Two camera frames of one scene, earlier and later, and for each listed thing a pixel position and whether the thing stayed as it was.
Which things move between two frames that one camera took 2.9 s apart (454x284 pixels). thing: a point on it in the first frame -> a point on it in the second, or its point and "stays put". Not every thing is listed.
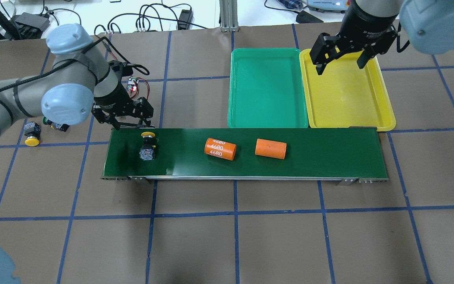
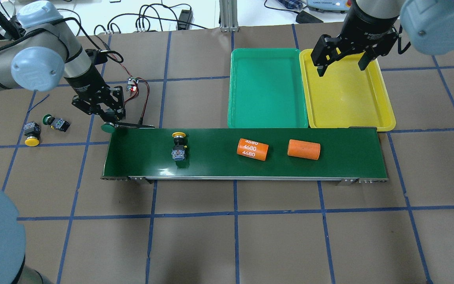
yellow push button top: (147, 152) -> (178, 152)
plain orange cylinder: (270, 149) -> (303, 149)
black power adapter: (185, 19) stays put
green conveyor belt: (350, 156) stays put
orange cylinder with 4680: (220, 149) -> (258, 151)
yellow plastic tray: (344, 96) stays put
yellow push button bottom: (32, 131) stays put
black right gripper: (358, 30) stays put
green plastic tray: (267, 88) stays put
